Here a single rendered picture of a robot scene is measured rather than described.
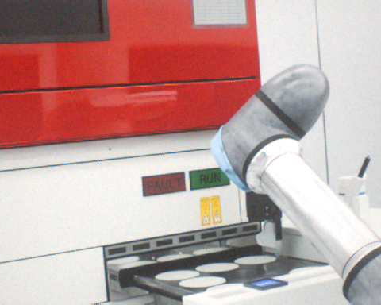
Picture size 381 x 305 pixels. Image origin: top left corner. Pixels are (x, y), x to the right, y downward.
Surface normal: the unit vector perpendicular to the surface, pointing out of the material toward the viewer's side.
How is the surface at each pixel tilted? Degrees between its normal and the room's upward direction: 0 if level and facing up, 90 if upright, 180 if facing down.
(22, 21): 90
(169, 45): 90
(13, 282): 90
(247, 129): 57
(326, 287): 90
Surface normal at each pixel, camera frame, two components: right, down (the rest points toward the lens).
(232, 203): 0.51, 0.00
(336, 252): -0.78, -0.09
